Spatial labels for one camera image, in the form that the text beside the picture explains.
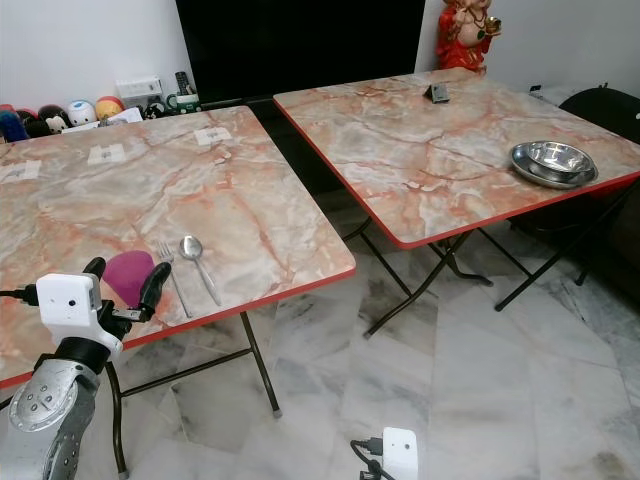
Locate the black white plush toy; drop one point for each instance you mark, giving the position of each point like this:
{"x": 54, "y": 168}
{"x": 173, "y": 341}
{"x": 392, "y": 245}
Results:
{"x": 46, "y": 122}

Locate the steel bowl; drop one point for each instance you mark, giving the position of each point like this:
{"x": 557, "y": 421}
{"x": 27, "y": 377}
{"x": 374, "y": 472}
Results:
{"x": 552, "y": 163}

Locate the white paper label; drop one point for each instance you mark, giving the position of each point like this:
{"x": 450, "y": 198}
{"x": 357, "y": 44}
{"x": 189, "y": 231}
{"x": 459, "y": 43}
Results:
{"x": 212, "y": 137}
{"x": 106, "y": 155}
{"x": 20, "y": 170}

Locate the black chair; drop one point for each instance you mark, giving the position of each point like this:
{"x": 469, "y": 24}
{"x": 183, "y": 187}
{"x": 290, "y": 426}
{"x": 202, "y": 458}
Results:
{"x": 605, "y": 105}

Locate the small black device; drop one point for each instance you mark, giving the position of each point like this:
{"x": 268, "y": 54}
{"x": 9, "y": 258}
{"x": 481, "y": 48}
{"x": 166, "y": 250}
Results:
{"x": 440, "y": 93}

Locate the marble-top red-edged folding table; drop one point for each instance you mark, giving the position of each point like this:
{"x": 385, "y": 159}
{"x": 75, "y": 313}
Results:
{"x": 160, "y": 190}
{"x": 440, "y": 160}

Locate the white socket box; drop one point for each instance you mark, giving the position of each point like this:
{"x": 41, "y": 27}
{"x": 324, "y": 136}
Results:
{"x": 138, "y": 88}

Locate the steel fork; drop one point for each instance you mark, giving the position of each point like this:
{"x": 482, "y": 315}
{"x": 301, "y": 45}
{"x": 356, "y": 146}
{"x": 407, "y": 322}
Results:
{"x": 170, "y": 262}

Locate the blue plush toy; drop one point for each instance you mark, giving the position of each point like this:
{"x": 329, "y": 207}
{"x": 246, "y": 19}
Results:
{"x": 12, "y": 126}

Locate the black television screen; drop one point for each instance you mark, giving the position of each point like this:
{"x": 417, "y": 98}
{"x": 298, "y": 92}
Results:
{"x": 300, "y": 50}

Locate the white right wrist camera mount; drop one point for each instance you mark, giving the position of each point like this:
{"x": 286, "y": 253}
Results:
{"x": 400, "y": 455}

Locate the black remote control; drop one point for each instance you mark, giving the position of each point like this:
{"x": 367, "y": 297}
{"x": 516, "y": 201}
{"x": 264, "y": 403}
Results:
{"x": 181, "y": 83}

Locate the green white mug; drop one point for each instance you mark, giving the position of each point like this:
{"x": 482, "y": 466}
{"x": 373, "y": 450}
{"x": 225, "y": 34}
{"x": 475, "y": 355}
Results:
{"x": 183, "y": 101}

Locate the red gold statue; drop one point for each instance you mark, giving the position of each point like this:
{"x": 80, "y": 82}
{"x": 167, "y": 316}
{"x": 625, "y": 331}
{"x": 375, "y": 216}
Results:
{"x": 467, "y": 38}

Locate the white round toy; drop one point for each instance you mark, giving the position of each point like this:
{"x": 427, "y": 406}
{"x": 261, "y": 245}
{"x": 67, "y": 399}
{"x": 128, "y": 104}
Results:
{"x": 81, "y": 112}

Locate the steel spoon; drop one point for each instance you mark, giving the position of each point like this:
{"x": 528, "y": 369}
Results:
{"x": 191, "y": 248}

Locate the pink plastic cup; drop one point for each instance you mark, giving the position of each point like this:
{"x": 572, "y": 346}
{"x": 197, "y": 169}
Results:
{"x": 128, "y": 278}

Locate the orange yellow round toy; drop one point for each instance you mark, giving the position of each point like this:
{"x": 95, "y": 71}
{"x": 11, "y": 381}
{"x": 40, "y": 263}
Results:
{"x": 110, "y": 106}

